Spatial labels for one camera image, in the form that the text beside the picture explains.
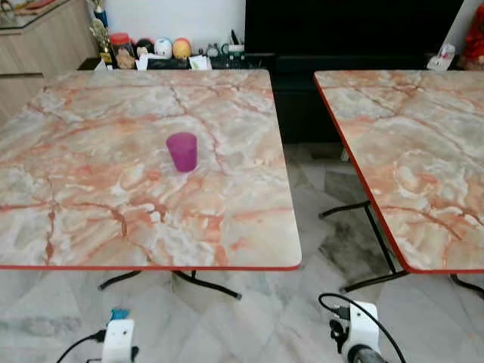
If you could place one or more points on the small blue toy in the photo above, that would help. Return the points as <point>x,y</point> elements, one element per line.
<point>119,313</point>

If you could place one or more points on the marble-pattern folding table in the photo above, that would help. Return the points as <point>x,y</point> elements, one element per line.
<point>113,204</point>
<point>423,151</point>

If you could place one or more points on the purple plastic cup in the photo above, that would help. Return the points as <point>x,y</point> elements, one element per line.
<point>182,153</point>

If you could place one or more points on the flat black box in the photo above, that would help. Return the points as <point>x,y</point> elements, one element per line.
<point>168,63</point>

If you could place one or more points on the white pink packet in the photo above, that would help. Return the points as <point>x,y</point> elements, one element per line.
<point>444,57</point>

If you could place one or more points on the white paper card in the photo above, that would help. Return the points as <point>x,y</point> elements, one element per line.
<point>200,63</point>

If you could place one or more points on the red-lidded clear jar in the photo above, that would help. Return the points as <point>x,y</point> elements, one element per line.
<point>122,51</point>

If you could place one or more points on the white holder cup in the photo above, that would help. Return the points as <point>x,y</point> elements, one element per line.
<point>236,47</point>

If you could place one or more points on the black round plush toy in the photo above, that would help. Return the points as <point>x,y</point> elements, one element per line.
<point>144,48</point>

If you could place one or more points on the black television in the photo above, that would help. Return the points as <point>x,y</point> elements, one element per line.
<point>352,26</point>

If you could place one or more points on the white round plush toy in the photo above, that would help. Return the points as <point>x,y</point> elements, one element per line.
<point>162,47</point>

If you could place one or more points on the yellow round plush toy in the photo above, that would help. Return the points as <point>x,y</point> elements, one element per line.
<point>181,48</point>

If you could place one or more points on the small round desk clock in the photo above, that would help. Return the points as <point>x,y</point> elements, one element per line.
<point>212,51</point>

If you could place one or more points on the small gold trophy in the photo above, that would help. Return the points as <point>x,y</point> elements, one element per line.
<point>100,38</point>

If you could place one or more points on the light wooden cabinet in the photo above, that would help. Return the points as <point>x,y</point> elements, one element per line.
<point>38,45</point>

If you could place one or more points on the red figurine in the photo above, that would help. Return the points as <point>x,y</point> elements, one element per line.
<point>474,38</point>

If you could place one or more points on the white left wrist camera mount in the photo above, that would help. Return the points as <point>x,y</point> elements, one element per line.
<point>119,340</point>

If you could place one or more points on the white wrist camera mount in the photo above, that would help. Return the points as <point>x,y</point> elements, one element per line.
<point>363,324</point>
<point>119,340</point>

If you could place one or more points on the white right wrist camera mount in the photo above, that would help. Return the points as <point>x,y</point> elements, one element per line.
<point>363,324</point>

